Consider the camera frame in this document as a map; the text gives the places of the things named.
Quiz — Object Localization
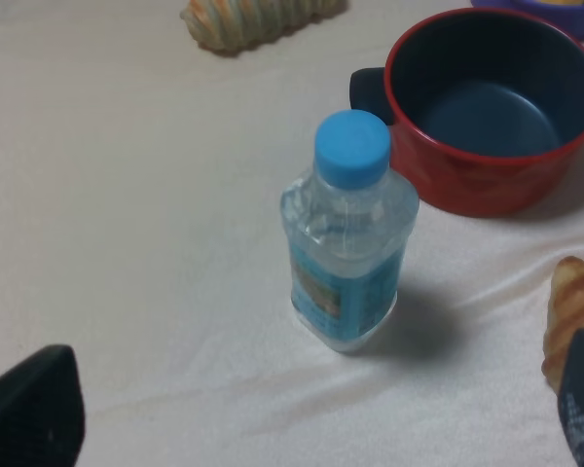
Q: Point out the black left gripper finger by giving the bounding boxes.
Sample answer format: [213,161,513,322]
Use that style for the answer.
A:
[0,344,86,466]

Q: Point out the orange donut bread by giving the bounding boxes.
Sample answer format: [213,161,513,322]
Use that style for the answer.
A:
[539,0,584,7]

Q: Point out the striped croissant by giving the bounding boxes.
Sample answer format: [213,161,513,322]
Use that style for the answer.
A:
[541,256,584,395]

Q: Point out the white tablecloth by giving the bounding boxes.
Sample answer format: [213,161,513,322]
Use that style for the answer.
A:
[0,1,584,466]

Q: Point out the blue cap water bottle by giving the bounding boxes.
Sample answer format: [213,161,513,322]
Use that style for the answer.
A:
[280,110,420,353]

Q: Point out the striped long bread roll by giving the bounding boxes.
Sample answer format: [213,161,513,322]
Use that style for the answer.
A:
[180,0,347,54]

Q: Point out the red pot black handles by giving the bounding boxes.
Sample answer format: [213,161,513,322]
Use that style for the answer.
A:
[348,8,584,218]

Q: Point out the purple saucepan with handle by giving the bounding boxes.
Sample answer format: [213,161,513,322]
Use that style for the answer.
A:
[471,0,584,40]

